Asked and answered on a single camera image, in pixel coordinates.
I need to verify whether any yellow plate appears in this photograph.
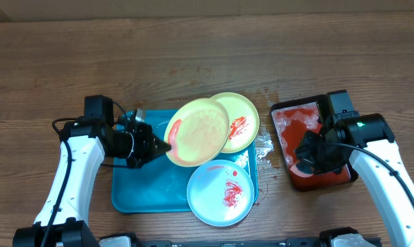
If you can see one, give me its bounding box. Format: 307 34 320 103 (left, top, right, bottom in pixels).
164 98 230 167

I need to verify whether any light blue plate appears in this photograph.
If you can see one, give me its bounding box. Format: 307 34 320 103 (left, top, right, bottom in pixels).
187 160 255 227

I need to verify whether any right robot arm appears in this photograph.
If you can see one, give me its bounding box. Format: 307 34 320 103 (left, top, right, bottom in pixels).
295 90 414 246

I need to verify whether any yellow-green plate top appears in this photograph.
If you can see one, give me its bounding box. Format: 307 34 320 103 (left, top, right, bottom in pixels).
211 92 260 153

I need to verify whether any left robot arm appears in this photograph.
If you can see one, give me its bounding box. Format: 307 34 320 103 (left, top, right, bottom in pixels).
12 95 171 247

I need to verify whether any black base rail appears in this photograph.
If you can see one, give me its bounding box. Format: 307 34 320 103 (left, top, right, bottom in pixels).
100 228 382 247

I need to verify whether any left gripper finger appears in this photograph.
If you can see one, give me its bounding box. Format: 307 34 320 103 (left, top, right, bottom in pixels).
134 149 169 168
152 134 172 154

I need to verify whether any pink and black sponge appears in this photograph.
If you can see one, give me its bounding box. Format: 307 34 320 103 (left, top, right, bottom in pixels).
290 162 314 178

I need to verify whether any black tray with red liquid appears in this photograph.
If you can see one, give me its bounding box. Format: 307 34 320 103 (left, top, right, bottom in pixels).
271 95 358 192

